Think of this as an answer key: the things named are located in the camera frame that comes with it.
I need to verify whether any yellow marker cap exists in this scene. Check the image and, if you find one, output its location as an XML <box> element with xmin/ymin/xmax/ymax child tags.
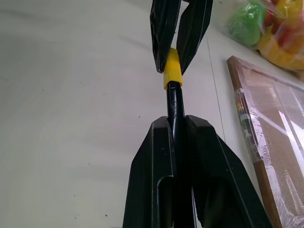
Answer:
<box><xmin>162</xmin><ymin>47</ymin><xmax>184</xmax><ymax>91</ymax></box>

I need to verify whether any yellow toy fruit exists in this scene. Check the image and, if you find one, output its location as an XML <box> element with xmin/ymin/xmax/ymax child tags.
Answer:
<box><xmin>258</xmin><ymin>23</ymin><xmax>304</xmax><ymax>70</ymax></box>

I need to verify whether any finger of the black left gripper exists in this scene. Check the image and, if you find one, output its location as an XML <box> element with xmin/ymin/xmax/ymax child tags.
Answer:
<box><xmin>175</xmin><ymin>0</ymin><xmax>214</xmax><ymax>74</ymax></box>
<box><xmin>149</xmin><ymin>0</ymin><xmax>189</xmax><ymax>73</ymax></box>

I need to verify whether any plastic-wrapped wood-framed cork board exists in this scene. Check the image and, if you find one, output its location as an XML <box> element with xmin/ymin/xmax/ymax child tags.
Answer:
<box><xmin>226</xmin><ymin>55</ymin><xmax>304</xmax><ymax>228</ymax></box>

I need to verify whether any green toy fruit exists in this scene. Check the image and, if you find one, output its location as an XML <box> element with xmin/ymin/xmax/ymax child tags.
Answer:
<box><xmin>226</xmin><ymin>0</ymin><xmax>267</xmax><ymax>47</ymax></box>

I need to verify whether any clear plastic bag of toys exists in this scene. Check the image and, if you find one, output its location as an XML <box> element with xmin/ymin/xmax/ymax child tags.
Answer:
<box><xmin>220</xmin><ymin>0</ymin><xmax>304</xmax><ymax>71</ymax></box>

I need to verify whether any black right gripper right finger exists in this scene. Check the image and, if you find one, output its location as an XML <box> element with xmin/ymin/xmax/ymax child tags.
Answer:
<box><xmin>183</xmin><ymin>114</ymin><xmax>274</xmax><ymax>228</ymax></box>

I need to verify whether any red toy fruit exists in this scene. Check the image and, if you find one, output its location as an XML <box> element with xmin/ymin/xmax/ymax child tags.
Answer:
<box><xmin>265</xmin><ymin>9</ymin><xmax>296</xmax><ymax>46</ymax></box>

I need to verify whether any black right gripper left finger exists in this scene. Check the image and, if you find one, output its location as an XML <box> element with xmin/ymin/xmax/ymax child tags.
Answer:
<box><xmin>122</xmin><ymin>115</ymin><xmax>178</xmax><ymax>228</ymax></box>

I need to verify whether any pack of coloured pushpins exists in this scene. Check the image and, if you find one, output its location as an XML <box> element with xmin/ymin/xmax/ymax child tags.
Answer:
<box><xmin>233</xmin><ymin>89</ymin><xmax>262</xmax><ymax>165</ymax></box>

